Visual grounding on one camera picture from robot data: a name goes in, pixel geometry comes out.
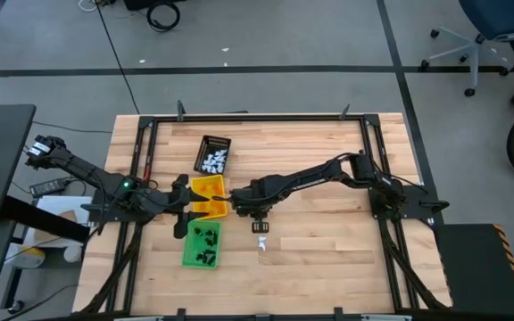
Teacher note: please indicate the white cardboard box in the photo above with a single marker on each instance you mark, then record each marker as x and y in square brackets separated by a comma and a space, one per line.
[60, 205]

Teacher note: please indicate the white round container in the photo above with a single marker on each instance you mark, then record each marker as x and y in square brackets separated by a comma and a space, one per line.
[73, 254]

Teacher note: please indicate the green slotted plastic basket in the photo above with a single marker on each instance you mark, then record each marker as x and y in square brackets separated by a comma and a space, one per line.
[192, 249]

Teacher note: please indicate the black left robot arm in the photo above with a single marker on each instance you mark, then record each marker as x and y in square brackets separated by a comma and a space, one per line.
[78, 167]

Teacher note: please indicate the black power brick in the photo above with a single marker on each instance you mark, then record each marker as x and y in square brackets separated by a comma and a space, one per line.
[47, 187]

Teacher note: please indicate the black platform with hazard edge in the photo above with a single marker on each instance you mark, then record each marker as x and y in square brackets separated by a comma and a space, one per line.
[475, 267]

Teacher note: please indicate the yellow slotted plastic basket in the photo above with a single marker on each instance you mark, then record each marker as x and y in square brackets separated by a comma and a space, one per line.
[196, 180]

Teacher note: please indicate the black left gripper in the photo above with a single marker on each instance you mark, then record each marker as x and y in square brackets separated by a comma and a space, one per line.
[177, 203]

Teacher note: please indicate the blue office chair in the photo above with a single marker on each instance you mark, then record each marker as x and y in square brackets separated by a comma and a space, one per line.
[502, 18]

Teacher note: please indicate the white yellow container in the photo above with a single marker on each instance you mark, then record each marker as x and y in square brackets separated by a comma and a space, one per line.
[27, 258]

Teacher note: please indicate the black slotted plastic basket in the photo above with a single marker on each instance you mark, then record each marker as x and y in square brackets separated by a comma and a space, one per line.
[212, 142]

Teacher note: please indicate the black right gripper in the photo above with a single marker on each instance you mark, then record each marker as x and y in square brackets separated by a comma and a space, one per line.
[247, 201]

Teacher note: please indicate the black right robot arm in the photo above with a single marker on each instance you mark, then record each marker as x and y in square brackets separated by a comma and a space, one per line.
[310, 175]

